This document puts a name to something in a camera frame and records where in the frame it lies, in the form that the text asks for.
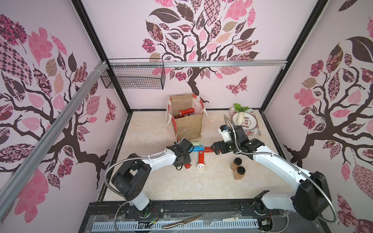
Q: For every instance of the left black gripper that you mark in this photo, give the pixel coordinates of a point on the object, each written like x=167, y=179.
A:
x=188, y=160

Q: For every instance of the floral placemat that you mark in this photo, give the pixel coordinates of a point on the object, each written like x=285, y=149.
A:
x=255, y=133

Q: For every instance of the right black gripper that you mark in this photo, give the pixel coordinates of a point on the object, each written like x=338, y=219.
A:
x=217, y=147

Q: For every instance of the green flashlight near bag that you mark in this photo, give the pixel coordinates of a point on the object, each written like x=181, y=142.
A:
x=195, y=143

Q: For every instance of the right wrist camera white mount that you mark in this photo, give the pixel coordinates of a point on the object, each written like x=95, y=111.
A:
x=226, y=133

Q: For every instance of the black wire wall basket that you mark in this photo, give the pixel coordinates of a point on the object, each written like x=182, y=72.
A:
x=135, y=73

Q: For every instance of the back aluminium frame bar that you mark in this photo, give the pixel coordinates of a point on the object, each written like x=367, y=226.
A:
x=192, y=64

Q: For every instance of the spice jar black lid lower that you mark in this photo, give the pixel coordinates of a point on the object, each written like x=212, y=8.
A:
x=239, y=173

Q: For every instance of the burlap tote bag red trim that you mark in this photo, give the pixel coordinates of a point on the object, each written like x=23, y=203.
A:
x=190, y=126

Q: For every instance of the table knife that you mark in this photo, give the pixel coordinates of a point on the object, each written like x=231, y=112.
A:
x=183, y=222

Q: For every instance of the red flashlight white head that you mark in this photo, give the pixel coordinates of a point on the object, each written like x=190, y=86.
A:
x=201, y=160

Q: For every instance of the spice jar black lid upper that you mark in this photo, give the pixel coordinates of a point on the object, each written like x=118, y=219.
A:
x=237, y=162

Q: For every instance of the left flexible metal conduit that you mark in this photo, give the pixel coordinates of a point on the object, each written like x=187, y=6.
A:
x=128, y=166

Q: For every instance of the aluminium frame bar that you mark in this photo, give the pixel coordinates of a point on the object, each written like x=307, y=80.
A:
x=192, y=64
x=21, y=176

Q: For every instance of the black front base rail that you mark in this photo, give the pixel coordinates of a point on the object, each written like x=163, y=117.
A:
x=162, y=209

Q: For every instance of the left aluminium frame bar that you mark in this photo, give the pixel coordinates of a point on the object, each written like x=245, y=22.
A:
x=21, y=176

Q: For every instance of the white radish toy green leaves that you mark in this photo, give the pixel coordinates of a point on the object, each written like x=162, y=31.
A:
x=241, y=112

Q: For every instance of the flexible metal conduit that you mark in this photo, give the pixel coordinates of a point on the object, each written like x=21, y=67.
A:
x=128, y=166
x=291, y=163

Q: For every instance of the right flexible metal conduit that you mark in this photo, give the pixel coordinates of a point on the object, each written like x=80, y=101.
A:
x=291, y=163

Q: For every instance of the white patterned plate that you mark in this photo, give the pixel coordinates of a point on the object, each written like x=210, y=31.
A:
x=250, y=121

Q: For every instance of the spice jar black lid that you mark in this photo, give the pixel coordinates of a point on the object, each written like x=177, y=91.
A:
x=239, y=173
x=237, y=162

